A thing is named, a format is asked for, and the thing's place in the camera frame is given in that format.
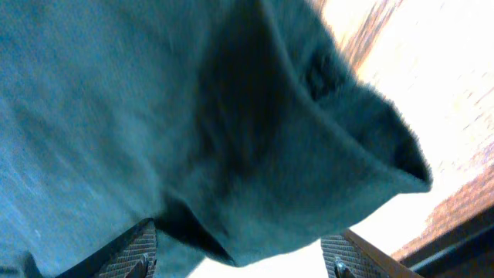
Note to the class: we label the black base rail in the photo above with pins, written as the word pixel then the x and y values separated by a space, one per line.
pixel 458 243

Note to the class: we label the black shorts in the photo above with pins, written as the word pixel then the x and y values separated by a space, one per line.
pixel 235 125

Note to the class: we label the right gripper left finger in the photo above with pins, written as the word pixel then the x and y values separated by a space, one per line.
pixel 133 254

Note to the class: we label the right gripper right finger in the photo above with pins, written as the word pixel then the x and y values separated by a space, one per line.
pixel 349 255

